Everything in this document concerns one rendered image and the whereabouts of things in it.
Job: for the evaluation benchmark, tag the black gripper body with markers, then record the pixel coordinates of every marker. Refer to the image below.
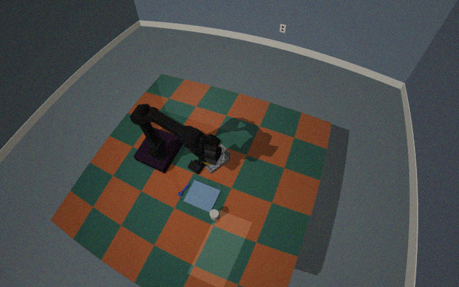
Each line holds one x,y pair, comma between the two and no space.
197,167

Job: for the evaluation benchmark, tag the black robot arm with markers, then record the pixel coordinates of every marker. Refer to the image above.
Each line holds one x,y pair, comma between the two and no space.
188,135

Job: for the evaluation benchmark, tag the grey dish rack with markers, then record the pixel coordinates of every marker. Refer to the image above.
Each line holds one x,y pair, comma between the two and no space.
224,158

